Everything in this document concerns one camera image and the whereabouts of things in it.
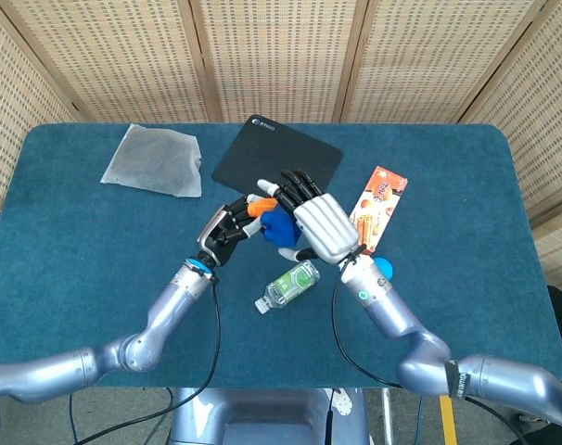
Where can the orange snack box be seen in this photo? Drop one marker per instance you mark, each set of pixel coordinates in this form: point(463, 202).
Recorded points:
point(378, 204)

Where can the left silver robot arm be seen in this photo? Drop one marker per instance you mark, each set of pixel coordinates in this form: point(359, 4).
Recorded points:
point(160, 315)

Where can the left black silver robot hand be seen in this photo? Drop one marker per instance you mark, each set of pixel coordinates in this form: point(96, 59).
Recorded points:
point(220, 234)

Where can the black mouse pad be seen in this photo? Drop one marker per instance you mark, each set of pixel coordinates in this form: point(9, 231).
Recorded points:
point(272, 148)

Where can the blue orange toy object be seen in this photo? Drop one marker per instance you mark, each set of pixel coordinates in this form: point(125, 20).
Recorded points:
point(278, 227)

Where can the clear green-label water bottle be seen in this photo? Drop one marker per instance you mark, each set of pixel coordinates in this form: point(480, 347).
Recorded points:
point(292, 283)

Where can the blue felt table cover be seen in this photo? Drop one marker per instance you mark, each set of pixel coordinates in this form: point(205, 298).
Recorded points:
point(100, 259)

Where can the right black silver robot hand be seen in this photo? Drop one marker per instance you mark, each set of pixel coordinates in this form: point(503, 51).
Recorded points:
point(327, 227)

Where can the clear plastic bag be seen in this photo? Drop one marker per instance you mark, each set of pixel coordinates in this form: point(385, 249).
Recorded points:
point(156, 162)

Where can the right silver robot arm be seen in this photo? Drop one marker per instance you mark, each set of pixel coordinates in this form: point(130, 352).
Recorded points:
point(401, 320)

